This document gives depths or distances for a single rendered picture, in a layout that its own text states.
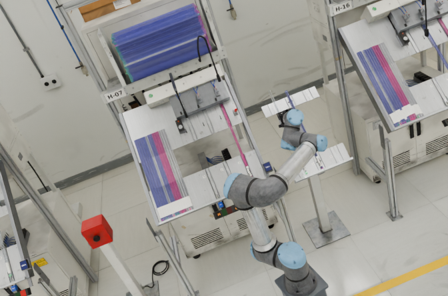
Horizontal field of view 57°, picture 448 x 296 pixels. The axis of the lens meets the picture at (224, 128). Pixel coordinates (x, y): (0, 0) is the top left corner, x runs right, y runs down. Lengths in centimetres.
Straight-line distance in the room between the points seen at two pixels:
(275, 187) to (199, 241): 142
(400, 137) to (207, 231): 148
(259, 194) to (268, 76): 277
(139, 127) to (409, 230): 184
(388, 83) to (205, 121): 111
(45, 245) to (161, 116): 113
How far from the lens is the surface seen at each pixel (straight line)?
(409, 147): 319
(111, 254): 273
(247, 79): 424
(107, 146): 437
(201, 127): 246
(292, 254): 192
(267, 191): 164
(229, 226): 295
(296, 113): 194
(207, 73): 248
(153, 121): 252
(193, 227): 289
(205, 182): 240
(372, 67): 267
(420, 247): 290
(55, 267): 305
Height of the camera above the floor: 225
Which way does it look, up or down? 31 degrees down
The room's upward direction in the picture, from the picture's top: 20 degrees counter-clockwise
